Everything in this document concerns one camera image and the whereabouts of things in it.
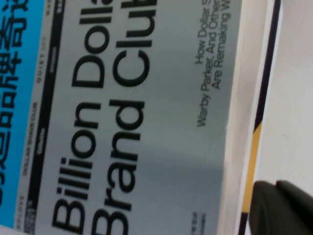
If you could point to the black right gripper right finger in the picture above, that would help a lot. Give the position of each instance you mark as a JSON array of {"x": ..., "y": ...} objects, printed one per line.
[{"x": 298, "y": 195}]

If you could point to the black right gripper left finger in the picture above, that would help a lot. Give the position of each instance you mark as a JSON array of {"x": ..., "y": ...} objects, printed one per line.
[{"x": 274, "y": 213}]

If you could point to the blue grey Billion Dollar book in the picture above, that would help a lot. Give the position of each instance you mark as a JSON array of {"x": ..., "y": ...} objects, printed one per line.
[{"x": 171, "y": 122}]

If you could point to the dark blue yellow book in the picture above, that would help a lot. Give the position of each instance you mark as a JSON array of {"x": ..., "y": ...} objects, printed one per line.
[{"x": 257, "y": 137}]

